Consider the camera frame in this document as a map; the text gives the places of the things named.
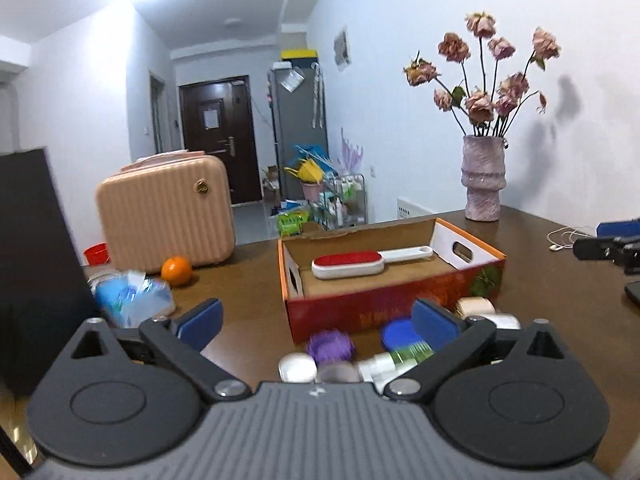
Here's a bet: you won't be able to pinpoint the white plastic bottle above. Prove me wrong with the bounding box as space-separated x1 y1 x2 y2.
465 312 522 331

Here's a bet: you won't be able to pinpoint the white ribbed lid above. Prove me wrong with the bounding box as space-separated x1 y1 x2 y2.
454 296 496 319

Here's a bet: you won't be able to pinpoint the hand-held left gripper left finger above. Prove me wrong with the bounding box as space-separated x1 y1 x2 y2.
60 297 252 404

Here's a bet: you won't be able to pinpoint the yellow watering can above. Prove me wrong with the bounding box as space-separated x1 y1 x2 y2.
283 157 326 184

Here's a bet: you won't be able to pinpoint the pink ceramic vase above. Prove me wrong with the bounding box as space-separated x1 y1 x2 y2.
460 134 509 223

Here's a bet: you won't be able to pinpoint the dried pink roses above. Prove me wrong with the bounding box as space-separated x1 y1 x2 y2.
402 10 563 139

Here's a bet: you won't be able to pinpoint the orange cardboard box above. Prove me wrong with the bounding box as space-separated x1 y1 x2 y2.
277 217 509 345

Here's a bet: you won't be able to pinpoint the wall electrical panel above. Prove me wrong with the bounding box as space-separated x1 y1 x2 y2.
333 24 351 71

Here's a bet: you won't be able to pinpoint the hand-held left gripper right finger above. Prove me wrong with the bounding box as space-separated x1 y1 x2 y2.
383 297 576 404

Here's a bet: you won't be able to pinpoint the green spray bottle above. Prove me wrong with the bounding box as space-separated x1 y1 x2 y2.
357 342 436 392

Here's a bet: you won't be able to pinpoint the pink bucket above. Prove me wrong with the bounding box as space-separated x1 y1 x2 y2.
300 180 326 204

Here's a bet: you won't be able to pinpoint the blue tissue pack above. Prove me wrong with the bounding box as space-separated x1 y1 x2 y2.
88 268 176 329

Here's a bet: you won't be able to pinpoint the red and white lint brush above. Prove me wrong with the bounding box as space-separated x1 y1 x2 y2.
310 245 435 281

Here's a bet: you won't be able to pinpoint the wire storage cart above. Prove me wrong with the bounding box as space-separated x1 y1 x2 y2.
307 172 369 231

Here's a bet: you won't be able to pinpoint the pink ribbed suitcase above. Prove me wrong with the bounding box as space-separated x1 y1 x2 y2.
95 150 237 274

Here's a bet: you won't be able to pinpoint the small cardboard box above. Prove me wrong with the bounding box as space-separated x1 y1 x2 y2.
262 164 284 206

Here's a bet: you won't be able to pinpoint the black paper bag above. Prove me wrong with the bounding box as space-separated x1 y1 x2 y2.
0 147 101 397

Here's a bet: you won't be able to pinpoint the yellow and black box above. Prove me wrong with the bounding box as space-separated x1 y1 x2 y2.
279 48 320 64

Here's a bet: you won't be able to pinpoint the white wired earphones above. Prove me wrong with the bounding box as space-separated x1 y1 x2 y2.
546 225 599 252

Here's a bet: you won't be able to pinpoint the white rounded case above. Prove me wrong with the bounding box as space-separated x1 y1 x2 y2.
277 352 319 385

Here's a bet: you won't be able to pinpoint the green packet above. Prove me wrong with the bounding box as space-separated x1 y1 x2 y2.
276 209 311 239

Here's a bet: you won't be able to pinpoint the blue round lid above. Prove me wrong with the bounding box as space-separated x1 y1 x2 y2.
379 319 426 354

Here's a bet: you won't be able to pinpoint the purple wall flower decoration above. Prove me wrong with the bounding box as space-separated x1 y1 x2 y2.
337 127 366 176

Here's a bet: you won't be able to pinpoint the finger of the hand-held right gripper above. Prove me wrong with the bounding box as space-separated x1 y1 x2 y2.
596 219 640 239
572 235 640 276

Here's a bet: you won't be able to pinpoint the grey side door frame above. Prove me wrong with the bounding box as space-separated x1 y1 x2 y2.
148 69 169 156

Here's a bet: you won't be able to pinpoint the red plastic basin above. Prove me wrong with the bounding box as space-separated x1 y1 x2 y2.
83 242 111 266

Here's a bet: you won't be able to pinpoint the paper sheet on refrigerator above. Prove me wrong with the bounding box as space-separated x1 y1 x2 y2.
279 66 306 94

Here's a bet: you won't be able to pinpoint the purple spiky ball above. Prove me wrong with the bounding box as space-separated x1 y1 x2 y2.
306 330 357 365

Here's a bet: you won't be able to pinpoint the dark brown entrance door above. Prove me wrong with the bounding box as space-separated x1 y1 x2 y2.
178 75 264 206

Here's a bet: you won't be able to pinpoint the grey refrigerator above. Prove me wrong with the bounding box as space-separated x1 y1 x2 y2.
267 62 331 202

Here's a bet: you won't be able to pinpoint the white wall heater panel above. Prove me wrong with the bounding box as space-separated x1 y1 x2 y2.
396 197 436 221

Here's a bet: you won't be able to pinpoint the orange fruit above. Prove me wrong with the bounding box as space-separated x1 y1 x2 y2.
160 256 194 289

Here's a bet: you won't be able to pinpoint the blue clothes hangers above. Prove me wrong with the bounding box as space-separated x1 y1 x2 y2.
293 143 332 165

